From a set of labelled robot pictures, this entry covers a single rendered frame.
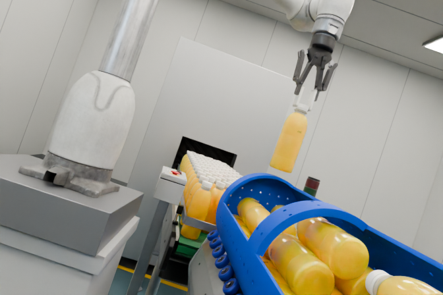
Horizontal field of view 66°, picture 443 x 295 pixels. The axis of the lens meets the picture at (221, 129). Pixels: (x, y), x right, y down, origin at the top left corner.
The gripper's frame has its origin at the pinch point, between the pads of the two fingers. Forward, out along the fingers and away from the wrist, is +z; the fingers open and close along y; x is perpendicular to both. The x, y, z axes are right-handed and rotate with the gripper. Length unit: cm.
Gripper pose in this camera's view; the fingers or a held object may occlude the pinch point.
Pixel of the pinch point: (304, 98)
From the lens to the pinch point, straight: 110.2
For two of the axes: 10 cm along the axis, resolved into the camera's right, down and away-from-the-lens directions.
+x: -1.8, -0.3, 9.8
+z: -3.2, 9.5, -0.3
